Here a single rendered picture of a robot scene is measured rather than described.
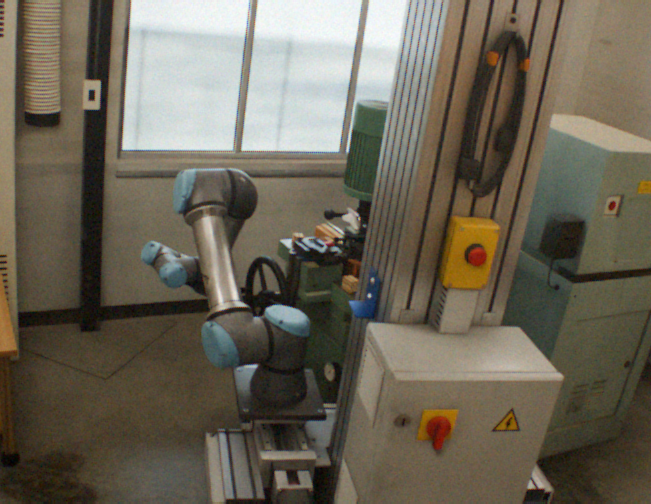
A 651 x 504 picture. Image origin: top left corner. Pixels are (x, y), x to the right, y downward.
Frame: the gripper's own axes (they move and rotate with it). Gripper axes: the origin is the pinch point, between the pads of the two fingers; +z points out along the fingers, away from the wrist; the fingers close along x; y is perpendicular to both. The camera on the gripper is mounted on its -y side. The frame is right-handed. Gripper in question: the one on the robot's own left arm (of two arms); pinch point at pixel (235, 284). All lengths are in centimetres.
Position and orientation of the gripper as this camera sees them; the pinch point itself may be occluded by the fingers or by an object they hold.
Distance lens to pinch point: 251.1
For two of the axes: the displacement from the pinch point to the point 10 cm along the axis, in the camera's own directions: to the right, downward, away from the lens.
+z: 6.9, 3.7, 6.2
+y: -5.4, 8.3, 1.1
